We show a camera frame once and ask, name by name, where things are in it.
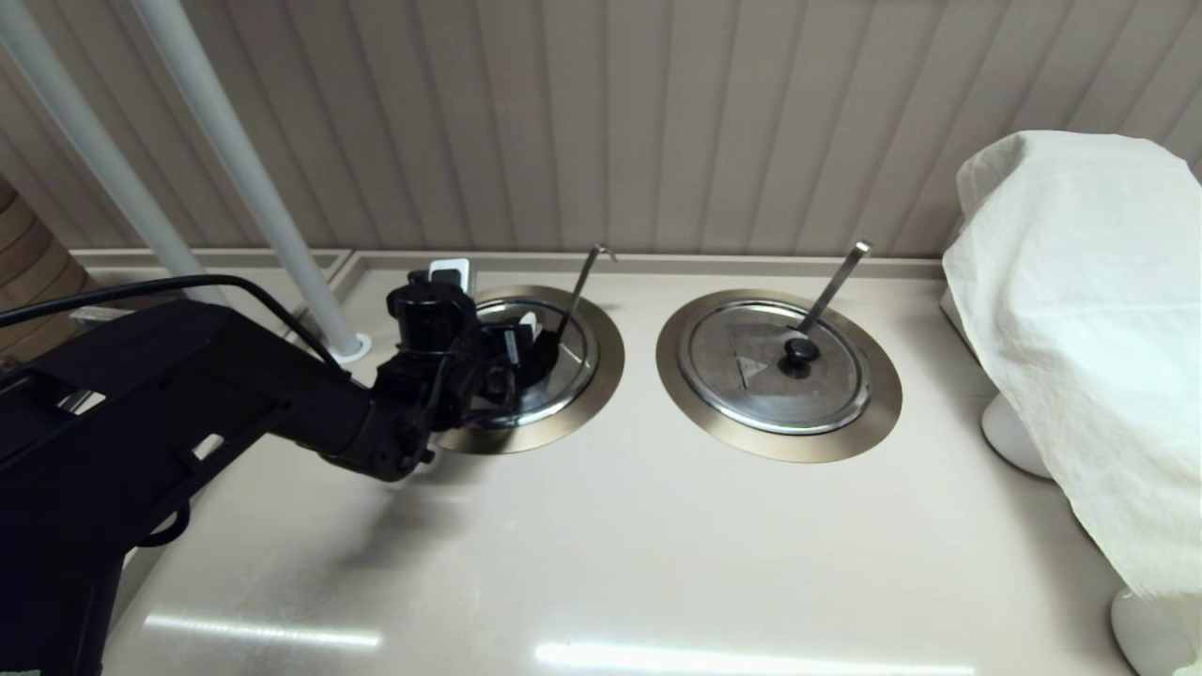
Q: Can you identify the hinged steel lid black knob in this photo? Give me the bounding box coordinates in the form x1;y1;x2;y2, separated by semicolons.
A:
470;299;599;431
678;300;872;436

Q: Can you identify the steel ladle hooked handle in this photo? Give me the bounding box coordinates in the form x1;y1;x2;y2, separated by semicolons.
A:
560;244;616;344

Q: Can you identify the grey metal pole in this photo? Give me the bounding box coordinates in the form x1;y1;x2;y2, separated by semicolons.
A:
131;0;372;364
0;0;231;306

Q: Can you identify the bamboo steamer stack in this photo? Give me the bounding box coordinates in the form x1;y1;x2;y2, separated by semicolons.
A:
0;178;100;362

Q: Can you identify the white round appliance foot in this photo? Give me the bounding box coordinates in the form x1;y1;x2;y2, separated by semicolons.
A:
981;394;1053;480
1111;590;1198;676

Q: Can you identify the white cloth cover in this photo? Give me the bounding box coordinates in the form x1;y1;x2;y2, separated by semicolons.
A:
942;131;1202;611

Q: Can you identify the brushed steel well ring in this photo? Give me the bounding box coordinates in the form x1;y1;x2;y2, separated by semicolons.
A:
432;285;626;455
656;289;903;464

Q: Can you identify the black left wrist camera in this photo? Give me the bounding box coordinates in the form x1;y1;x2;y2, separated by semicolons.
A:
387;257;475;356

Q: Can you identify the steel ladle flat handle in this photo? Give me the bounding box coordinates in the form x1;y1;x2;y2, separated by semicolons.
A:
800;241;872;337

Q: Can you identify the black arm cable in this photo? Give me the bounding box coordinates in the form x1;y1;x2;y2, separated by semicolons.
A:
0;274;348;376

